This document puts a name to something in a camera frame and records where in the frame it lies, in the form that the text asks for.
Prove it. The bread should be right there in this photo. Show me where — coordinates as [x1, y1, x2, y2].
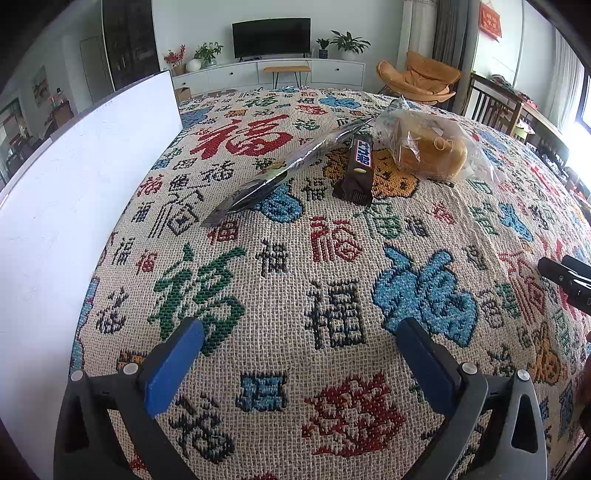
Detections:
[372, 97, 504, 186]

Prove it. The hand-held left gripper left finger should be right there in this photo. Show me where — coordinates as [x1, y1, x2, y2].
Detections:
[53, 318, 205, 480]

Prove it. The wooden dining table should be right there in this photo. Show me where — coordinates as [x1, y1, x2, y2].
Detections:
[517, 99, 573, 167]

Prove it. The white sheer curtain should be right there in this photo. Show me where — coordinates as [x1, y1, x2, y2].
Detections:
[545, 32, 585, 121]

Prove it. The orange lounge chair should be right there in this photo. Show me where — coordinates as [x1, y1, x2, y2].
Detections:
[376, 51, 462, 108]

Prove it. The dark tall cabinet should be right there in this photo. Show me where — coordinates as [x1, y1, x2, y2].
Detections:
[102, 0, 160, 93]

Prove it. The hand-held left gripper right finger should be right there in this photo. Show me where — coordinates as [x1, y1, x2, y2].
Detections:
[396, 318, 550, 480]

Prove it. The dark wooden chair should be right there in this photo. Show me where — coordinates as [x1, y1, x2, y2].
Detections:
[463, 71, 525, 134]

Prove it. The window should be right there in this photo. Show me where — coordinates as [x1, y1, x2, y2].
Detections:
[573, 69, 591, 139]

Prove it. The printed woven blanket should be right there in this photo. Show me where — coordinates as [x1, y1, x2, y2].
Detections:
[69, 87, 591, 480]

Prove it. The brown chocolate bar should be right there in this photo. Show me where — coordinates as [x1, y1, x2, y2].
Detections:
[332, 135, 376, 205]

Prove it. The large green potted plant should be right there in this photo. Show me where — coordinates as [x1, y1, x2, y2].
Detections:
[330, 30, 371, 62]

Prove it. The small wooden bench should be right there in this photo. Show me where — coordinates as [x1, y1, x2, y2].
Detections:
[263, 65, 311, 88]

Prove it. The grey curtain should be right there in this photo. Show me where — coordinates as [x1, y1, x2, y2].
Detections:
[431, 0, 478, 93]

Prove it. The green plant in white pot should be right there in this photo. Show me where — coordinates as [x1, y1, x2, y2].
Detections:
[186, 41, 224, 72]

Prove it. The framed wall picture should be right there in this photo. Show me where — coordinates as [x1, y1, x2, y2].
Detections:
[31, 65, 49, 108]

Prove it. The red flower arrangement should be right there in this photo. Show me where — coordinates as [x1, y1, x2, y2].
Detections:
[164, 45, 186, 77]

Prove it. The white television cabinet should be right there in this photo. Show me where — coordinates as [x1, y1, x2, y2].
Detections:
[173, 58, 365, 95]

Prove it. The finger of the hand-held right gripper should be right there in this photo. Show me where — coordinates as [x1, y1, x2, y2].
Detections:
[561, 254, 591, 283]
[538, 257, 591, 317]

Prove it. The white board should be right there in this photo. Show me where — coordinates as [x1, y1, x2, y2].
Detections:
[0, 69, 184, 444]

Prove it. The red wall hanging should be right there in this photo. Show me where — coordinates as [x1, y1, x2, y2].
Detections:
[479, 4, 503, 40]

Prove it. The silver foil snack packet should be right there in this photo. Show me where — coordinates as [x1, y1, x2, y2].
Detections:
[202, 117, 375, 228]

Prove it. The black flat-screen television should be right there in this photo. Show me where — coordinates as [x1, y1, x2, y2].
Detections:
[232, 17, 312, 60]

